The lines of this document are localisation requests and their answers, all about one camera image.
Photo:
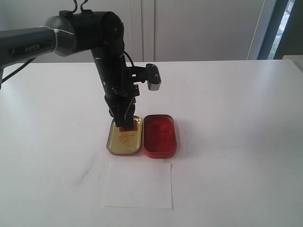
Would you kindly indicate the white paper sheet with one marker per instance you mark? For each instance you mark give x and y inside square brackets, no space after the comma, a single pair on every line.
[138,185]

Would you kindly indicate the dark window frame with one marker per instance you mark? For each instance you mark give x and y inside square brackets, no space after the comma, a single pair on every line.
[284,31]

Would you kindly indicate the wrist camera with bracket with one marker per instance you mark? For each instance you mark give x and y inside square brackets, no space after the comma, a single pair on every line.
[149,74]

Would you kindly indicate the white cabinet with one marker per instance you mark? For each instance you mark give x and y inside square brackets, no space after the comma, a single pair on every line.
[165,30]

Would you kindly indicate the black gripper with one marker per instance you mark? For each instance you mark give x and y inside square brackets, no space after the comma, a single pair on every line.
[120,96]

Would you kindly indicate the gold tin lid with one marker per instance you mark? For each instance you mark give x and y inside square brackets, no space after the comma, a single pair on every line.
[121,142]

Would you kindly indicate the red stamp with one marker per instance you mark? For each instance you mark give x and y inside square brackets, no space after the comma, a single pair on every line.
[132,127]

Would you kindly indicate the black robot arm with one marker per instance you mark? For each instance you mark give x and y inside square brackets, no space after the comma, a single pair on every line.
[66,34]

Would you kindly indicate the red ink tin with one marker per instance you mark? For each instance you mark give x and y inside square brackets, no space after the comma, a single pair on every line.
[159,138]

